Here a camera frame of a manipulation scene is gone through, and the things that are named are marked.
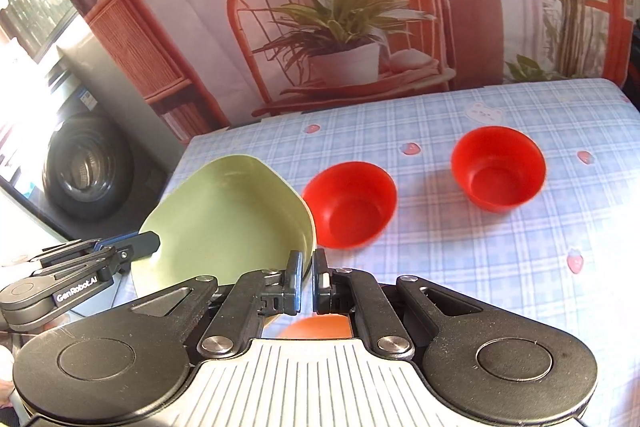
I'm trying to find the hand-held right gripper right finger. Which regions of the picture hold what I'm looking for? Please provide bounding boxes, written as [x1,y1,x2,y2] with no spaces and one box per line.
[312,250,494,362]

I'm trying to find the grey washing machine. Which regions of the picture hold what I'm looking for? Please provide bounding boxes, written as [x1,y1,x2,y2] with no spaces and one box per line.
[0,14,187,240]

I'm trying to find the blue checked tablecloth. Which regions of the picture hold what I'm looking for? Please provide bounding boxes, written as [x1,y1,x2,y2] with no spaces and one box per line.
[114,77,640,410]

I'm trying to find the green plate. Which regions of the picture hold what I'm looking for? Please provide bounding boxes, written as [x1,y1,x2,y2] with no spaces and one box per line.
[131,155,319,304]

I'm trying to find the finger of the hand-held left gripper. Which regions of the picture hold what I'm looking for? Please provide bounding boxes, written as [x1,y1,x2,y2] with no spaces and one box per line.
[94,230,162,261]

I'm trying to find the orange round dish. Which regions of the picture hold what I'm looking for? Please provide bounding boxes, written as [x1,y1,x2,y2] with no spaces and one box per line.
[276,314,352,341]

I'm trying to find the red bowl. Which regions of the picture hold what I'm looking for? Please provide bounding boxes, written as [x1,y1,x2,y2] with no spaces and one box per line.
[301,161,399,251]
[450,125,547,214]

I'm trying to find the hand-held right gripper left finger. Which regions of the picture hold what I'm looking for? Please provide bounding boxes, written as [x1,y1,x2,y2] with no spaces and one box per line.
[120,250,304,357]

